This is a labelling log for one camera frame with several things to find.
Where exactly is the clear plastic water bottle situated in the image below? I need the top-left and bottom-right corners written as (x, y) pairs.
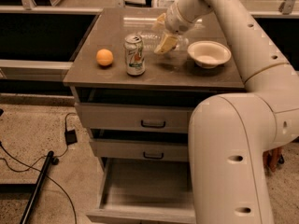
top-left (139, 30), bottom-right (189, 67)

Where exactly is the middle grey drawer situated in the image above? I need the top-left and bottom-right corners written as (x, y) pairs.
top-left (90, 130), bottom-right (188, 161)

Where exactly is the orange backpack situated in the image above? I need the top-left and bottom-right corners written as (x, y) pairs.
top-left (263, 147), bottom-right (284, 172)

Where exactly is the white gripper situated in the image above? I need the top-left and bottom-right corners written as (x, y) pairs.
top-left (152, 1), bottom-right (200, 54)

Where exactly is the grey drawer cabinet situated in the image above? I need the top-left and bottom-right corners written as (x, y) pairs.
top-left (63, 7), bottom-right (247, 224)

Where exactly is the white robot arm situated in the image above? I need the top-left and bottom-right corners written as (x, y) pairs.
top-left (164, 0), bottom-right (299, 224)

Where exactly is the black power adapter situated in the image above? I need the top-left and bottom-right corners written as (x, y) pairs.
top-left (64, 130), bottom-right (78, 146)

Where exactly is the white paper bowl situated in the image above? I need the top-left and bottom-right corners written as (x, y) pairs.
top-left (187, 41), bottom-right (232, 69)

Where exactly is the bottom grey drawer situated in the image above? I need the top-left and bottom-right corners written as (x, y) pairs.
top-left (86, 159), bottom-right (196, 224)

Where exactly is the grey drawer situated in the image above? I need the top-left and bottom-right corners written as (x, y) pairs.
top-left (75, 89), bottom-right (211, 133)
top-left (86, 159), bottom-right (196, 224)
top-left (90, 130), bottom-right (188, 161)

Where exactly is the top grey drawer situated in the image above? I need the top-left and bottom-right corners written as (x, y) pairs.
top-left (75, 89), bottom-right (211, 133)

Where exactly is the green white soda can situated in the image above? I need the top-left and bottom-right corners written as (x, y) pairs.
top-left (124, 34), bottom-right (145, 76)

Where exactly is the orange fruit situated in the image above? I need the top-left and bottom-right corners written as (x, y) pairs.
top-left (96, 49), bottom-right (114, 66)

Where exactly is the black pole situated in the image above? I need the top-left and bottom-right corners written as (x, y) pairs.
top-left (20, 151), bottom-right (54, 224)

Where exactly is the black cable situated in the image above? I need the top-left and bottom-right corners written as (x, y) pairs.
top-left (0, 112), bottom-right (78, 224)

